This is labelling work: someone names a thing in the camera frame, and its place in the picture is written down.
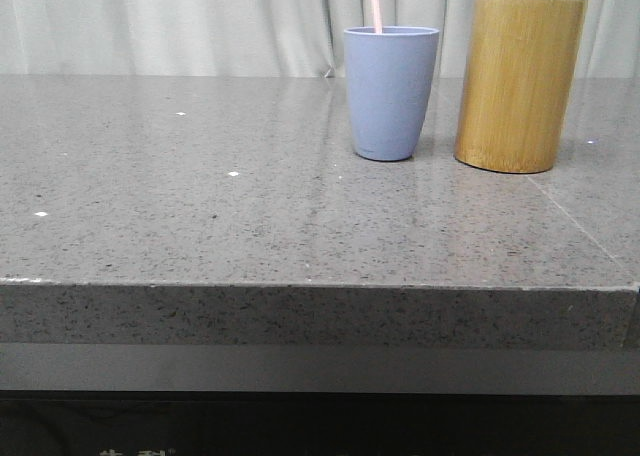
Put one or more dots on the blue plastic cup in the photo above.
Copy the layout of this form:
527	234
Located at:
388	77

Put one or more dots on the pink chopstick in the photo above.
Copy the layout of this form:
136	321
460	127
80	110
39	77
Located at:
376	16

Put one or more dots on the white curtain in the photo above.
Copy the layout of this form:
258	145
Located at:
301	38

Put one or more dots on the bamboo cylinder holder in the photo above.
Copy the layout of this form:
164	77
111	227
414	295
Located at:
519	72

